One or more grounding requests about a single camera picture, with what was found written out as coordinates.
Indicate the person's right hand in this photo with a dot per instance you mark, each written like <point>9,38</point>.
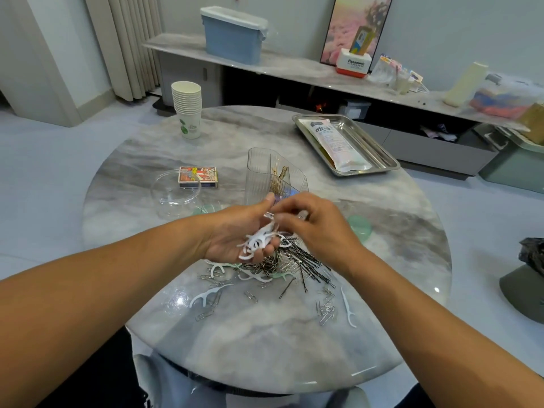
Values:
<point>327,233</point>

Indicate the person's left hand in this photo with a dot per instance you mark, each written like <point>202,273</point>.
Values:
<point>228,233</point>

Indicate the pile of floss picks and clips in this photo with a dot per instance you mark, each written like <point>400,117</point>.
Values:
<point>293,263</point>

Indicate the clear round plastic bowl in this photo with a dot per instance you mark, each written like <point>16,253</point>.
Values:
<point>176,195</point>

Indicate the colourful matchbox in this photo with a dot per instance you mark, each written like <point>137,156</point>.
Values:
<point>197,176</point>

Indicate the clear ribbed organizer box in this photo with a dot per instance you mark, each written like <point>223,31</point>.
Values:
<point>263,172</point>

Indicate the clear printed plastic bag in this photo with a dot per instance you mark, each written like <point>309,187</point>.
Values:
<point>338,146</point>

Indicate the metal tray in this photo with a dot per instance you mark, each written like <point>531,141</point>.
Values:
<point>382,157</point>

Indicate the group of white paper cups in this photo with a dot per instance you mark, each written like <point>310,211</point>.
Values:
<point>187,108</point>

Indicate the person's right forearm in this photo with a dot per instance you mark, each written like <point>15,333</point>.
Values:
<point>459,340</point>

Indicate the person's left forearm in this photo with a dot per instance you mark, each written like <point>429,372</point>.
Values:
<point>93,331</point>

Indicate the pale green plastic lid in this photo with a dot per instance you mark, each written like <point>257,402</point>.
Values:
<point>360,227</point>

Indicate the white box in cabinet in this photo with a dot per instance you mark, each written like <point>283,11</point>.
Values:
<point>354,109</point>

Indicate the loose papers in cabinet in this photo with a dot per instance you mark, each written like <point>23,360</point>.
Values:
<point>440,133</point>

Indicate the white and red small box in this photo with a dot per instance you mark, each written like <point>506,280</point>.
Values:
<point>353,63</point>

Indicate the clear bag of snacks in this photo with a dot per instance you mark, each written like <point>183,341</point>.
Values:
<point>384,70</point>

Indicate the grey cabinet with marble top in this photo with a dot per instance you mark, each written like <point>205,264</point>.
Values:
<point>272,63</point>

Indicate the colourful small packet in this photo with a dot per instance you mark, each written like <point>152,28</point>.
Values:
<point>416,76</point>

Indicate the small colourful box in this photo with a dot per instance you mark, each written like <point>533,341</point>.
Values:
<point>362,41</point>

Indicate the blue storage box white lid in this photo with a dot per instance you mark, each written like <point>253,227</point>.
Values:
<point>234,35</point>

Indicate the trash bin with black bag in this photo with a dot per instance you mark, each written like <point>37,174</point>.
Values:
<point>524,280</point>

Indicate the cream paper roll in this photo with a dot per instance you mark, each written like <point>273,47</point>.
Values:
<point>466,85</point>

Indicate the grey green storage bin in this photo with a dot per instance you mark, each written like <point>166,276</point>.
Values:
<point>518,164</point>

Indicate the framed pink picture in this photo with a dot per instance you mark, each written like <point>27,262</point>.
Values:
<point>348,28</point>

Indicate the beige curtain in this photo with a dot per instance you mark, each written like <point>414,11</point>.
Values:
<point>123,38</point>

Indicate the clear storage box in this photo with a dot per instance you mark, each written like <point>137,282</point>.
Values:
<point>507,96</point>

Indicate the cardboard box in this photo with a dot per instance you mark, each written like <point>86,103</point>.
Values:
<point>535,125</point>

